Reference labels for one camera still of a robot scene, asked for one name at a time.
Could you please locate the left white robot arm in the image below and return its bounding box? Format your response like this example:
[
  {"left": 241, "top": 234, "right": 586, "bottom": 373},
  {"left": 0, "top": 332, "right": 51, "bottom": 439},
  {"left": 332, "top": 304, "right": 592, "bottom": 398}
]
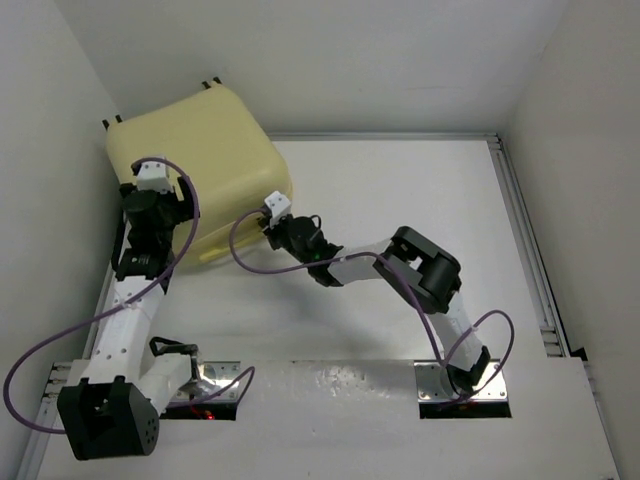
[{"left": 57, "top": 178, "right": 199, "bottom": 461}]

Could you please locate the metal base plate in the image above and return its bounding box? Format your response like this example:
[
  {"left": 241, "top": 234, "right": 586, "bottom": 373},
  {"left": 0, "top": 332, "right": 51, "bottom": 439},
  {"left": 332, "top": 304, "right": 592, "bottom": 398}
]
[
  {"left": 190, "top": 361, "right": 241, "bottom": 403},
  {"left": 414, "top": 360, "right": 509, "bottom": 405}
]

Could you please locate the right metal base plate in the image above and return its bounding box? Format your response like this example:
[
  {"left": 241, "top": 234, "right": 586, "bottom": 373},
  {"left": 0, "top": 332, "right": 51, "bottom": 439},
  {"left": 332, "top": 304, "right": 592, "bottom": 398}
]
[{"left": 414, "top": 360, "right": 509, "bottom": 405}]

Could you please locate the cream yellow hard-shell suitcase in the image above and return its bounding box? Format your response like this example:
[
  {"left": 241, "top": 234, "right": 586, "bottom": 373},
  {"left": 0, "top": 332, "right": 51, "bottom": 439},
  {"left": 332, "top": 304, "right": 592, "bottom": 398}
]
[{"left": 105, "top": 78, "right": 293, "bottom": 267}]

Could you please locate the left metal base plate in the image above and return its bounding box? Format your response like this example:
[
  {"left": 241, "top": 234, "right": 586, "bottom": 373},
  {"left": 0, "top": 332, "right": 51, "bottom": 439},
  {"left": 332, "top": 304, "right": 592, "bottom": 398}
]
[{"left": 190, "top": 361, "right": 241, "bottom": 403}]

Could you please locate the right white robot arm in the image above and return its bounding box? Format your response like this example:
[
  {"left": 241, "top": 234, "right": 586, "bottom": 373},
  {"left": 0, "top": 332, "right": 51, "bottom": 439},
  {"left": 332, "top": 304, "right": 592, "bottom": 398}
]
[{"left": 258, "top": 214, "right": 490, "bottom": 395}]

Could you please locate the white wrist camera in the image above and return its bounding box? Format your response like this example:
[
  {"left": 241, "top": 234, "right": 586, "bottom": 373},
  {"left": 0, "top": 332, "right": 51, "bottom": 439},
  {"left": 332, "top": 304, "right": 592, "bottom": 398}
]
[
  {"left": 132, "top": 157, "right": 172, "bottom": 194},
  {"left": 264, "top": 191, "right": 292, "bottom": 228}
]

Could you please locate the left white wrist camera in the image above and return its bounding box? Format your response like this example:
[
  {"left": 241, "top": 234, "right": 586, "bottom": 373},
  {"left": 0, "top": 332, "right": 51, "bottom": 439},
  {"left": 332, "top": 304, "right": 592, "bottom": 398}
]
[{"left": 132, "top": 157, "right": 172, "bottom": 194}]

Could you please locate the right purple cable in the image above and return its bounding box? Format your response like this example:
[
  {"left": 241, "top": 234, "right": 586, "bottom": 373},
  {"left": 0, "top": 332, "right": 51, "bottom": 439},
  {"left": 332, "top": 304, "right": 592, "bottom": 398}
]
[{"left": 228, "top": 208, "right": 516, "bottom": 404}]

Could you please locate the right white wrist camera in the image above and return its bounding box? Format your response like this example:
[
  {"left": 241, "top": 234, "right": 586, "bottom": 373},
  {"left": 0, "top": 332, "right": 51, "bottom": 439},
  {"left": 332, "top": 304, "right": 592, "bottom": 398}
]
[{"left": 264, "top": 191, "right": 292, "bottom": 228}]

